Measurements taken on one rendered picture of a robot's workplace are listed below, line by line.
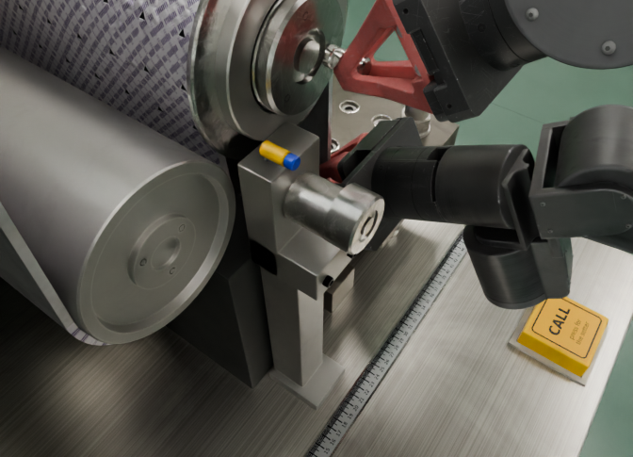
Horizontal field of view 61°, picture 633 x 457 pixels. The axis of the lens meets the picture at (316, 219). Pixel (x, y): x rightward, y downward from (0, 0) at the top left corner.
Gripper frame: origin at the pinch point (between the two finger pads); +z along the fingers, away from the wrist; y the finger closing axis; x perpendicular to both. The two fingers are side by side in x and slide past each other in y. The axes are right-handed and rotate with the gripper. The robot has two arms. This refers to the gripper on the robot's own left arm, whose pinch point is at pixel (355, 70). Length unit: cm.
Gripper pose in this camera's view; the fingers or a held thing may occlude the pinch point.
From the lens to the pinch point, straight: 33.8
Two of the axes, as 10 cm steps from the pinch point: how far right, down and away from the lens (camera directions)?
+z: -6.6, 1.0, 7.5
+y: 5.8, -5.7, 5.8
